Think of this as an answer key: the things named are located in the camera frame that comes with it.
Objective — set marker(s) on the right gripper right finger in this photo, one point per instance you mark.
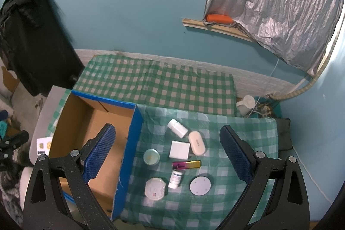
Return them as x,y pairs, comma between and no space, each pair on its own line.
288,205

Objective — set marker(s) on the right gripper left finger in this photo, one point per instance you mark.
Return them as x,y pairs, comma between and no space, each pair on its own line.
45,205

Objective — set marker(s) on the round grey black puck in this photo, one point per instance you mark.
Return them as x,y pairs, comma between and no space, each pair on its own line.
200,186

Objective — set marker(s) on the white square charger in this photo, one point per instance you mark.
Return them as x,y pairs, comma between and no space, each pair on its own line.
179,150

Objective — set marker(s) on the white pill bottle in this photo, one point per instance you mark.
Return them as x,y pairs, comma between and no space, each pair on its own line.
177,128

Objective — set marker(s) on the black cushion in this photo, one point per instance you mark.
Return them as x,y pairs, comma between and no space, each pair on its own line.
284,138

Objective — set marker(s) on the white earbuds case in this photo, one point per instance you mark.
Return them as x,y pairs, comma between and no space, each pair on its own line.
196,143

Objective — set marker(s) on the white phone with stickers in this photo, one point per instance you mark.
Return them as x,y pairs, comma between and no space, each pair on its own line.
43,145

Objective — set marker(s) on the white electric kettle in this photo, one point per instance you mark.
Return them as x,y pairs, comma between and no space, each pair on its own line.
246,104

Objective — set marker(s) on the green checkered tablecloth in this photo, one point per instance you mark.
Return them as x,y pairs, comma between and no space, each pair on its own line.
179,208

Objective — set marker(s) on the purple gold lighter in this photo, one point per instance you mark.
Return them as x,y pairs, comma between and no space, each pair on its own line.
178,166

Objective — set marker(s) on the small labelled white bottle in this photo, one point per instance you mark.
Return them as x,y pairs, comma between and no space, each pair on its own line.
175,179

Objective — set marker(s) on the white octagonal jar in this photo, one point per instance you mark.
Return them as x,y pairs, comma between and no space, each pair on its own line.
155,189

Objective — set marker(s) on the green round tin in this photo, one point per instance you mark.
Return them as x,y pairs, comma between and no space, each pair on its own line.
151,157

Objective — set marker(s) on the wooden window ledge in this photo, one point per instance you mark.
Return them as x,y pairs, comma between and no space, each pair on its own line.
226,30

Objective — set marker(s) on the green checkered mattress cover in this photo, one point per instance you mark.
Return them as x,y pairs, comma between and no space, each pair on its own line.
154,83

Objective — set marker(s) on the orange object on ledge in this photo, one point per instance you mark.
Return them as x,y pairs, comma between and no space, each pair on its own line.
219,19

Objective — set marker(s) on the black hanging clothes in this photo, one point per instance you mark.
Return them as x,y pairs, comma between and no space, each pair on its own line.
35,47

